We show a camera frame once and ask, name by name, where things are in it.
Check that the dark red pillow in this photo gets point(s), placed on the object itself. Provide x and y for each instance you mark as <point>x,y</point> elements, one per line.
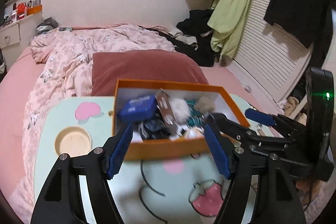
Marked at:
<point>160,65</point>

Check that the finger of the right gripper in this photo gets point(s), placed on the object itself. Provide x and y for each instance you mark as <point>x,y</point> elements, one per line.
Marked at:
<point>228,124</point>
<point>259,117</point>

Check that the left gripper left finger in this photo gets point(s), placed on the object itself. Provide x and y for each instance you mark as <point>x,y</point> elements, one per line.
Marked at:
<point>59,200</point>

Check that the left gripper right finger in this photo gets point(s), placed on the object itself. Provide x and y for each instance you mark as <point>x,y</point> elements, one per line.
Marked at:
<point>276,200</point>

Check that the grey bundle on bed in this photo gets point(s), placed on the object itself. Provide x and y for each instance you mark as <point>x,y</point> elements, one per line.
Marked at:
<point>46,25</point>

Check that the beige fluffy pompom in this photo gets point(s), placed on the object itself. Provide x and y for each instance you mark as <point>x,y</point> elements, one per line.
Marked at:
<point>204,105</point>

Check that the blue rectangular case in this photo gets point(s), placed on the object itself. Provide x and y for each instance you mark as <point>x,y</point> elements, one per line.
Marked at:
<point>138,109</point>

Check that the light green hanging garment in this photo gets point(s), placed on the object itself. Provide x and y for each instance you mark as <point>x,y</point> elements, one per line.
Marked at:
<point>227,21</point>

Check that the brown chocolate milk carton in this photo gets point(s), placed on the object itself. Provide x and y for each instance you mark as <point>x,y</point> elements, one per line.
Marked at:
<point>163,103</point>

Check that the teal lace fabric item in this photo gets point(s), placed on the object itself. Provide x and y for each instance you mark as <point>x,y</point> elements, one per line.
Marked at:
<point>196,118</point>

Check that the white drawer desk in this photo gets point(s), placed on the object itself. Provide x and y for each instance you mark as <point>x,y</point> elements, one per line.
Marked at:
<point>16,37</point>

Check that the black clothes pile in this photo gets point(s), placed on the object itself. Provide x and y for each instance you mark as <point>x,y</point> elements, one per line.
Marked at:
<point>192,37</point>

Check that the black lace fabric item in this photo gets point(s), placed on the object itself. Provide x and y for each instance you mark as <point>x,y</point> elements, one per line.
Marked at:
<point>153,128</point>

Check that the white fluffy pompom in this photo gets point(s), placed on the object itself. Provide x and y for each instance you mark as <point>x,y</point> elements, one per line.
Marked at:
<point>180,110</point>

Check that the black hanging garment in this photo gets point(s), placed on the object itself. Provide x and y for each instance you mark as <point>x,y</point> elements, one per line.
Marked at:
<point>303,19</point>

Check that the pink floral duvet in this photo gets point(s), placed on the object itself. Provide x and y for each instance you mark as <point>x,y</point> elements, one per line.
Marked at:
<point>68,59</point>

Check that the orange storage box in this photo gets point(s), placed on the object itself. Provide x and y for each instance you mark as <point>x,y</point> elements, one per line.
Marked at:
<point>34,10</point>

